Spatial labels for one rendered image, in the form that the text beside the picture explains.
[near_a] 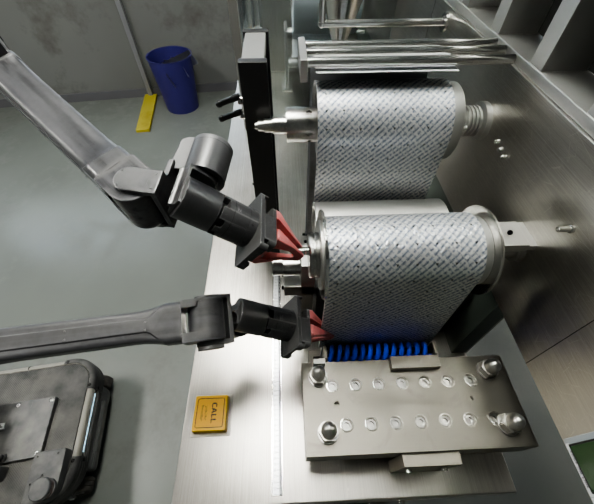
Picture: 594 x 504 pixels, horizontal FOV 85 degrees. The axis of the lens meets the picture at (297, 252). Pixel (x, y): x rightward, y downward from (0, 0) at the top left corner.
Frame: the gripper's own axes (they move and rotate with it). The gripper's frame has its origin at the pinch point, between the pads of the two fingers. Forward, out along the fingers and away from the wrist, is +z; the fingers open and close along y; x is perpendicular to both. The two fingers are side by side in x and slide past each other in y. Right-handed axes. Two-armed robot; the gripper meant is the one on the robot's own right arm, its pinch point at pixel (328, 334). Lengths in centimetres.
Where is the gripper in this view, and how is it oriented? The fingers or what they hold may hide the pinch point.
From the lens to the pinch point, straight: 66.5
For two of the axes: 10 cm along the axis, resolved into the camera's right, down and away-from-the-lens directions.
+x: 5.1, -5.5, -6.6
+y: 0.4, 7.8, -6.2
